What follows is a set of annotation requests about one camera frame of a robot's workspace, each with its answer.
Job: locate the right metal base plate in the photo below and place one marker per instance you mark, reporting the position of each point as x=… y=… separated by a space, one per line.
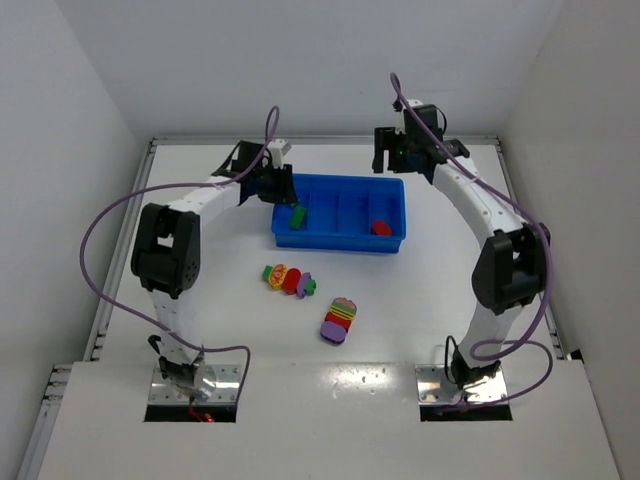
x=434 y=390

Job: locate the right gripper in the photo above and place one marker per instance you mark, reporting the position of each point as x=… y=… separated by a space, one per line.
x=383 y=145

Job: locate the red lego brick in stack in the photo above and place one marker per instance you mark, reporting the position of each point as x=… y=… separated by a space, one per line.
x=340 y=320

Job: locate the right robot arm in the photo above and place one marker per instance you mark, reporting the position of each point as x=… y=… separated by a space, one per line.
x=511 y=268

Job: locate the red round lego brick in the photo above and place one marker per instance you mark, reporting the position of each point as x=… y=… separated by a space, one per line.
x=291 y=281

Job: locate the red flower lego brick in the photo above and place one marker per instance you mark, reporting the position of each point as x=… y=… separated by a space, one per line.
x=381 y=228

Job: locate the green curved lego brick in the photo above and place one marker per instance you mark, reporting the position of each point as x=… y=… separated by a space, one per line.
x=298 y=216

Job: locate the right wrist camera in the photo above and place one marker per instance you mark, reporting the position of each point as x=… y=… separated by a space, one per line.
x=431 y=115

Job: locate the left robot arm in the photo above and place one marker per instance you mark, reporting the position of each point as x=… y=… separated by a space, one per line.
x=166 y=256

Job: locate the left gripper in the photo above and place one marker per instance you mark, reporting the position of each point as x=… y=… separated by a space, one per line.
x=282 y=186

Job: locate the green lego end brick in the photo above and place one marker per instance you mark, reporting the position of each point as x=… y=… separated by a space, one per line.
x=266 y=273

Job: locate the burger printed lego brick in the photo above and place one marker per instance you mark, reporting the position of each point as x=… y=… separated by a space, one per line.
x=344 y=308

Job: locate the blue divided plastic bin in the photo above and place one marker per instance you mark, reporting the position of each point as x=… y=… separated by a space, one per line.
x=340 y=213

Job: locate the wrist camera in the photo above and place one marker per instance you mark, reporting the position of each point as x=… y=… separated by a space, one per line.
x=431 y=115
x=277 y=149

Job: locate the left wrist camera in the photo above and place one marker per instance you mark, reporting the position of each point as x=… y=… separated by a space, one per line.
x=277 y=149

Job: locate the metal base plate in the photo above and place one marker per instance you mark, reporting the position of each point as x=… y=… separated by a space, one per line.
x=434 y=390
x=220 y=385

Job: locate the yellow printed lego brick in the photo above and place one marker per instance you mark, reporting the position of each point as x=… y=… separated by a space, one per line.
x=277 y=276

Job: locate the green lego brick with studs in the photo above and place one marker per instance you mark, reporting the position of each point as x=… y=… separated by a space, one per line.
x=310 y=287

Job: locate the purple rounded lego brick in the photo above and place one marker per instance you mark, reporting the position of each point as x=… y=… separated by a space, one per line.
x=333 y=333

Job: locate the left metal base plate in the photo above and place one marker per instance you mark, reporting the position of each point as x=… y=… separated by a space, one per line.
x=220 y=385

